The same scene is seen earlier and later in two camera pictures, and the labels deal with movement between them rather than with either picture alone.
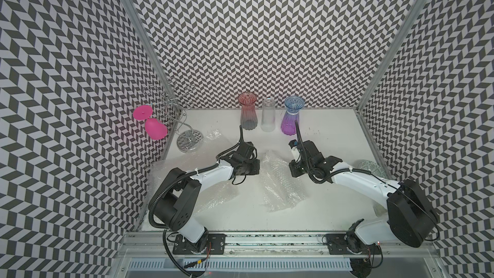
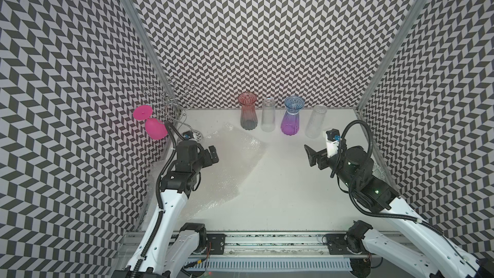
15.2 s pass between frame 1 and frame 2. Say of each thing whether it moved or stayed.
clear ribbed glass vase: stayed
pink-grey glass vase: stayed
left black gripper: moved
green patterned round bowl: stayed
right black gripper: moved
